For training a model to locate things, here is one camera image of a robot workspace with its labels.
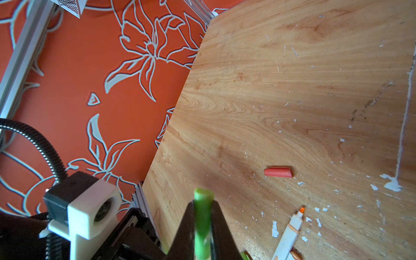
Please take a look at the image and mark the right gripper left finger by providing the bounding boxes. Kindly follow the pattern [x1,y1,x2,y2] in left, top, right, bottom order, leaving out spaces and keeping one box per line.
[164,201,195,260]

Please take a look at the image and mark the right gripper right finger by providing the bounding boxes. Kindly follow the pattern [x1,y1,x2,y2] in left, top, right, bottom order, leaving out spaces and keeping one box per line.
[211,200,243,260]

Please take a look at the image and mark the green pen cap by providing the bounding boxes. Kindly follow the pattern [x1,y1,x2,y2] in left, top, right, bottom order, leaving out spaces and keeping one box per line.
[193,188,215,260]

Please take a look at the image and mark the white pen orange tip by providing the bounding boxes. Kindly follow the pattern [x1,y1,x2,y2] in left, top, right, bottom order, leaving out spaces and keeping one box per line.
[272,207,305,260]

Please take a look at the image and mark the red pen cap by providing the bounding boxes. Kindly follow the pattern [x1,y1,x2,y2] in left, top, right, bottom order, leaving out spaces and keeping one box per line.
[264,167,293,178]

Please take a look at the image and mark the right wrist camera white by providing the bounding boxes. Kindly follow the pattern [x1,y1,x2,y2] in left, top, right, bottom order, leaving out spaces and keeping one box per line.
[43,171,122,260]

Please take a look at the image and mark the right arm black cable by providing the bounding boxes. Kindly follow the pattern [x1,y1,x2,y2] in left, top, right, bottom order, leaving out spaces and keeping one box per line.
[0,117,69,186]

